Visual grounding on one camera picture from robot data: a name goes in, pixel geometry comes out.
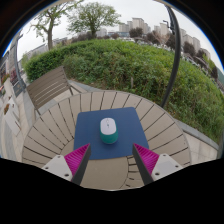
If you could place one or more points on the beige slatted outdoor chair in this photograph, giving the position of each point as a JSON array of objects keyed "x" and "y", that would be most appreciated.
[{"x": 48, "y": 86}]

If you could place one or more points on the distant high-rise buildings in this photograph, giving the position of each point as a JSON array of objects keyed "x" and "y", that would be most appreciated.
[{"x": 138, "y": 24}]

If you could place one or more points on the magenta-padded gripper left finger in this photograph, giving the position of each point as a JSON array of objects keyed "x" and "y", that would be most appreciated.
[{"x": 76, "y": 160}]

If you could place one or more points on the tall grey sign pillar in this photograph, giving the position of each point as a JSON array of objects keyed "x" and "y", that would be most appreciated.
[{"x": 17, "y": 73}]

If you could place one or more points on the dark curved umbrella pole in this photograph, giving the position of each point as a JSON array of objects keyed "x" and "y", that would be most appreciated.
[{"x": 175, "y": 56}]

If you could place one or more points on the green trimmed hedge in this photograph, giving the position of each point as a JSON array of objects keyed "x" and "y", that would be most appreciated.
[{"x": 133, "y": 66}]

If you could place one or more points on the white and teal computer mouse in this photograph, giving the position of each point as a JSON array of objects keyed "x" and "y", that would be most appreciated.
[{"x": 108, "y": 130}]

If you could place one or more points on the tall thin-crowned tree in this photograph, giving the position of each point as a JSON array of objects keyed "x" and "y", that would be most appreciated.
[{"x": 50, "y": 30}]

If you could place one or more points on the dark blue square mouse pad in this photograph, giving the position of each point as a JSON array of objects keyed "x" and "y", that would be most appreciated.
[{"x": 133, "y": 130}]

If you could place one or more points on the round leafy green tree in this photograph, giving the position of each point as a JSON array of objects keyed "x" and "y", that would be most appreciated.
[{"x": 93, "y": 16}]

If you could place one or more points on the white planter with flowers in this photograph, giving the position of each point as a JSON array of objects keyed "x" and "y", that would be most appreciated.
[{"x": 10, "y": 120}]

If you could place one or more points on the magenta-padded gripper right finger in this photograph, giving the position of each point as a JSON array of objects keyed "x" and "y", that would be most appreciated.
[{"x": 146, "y": 160}]

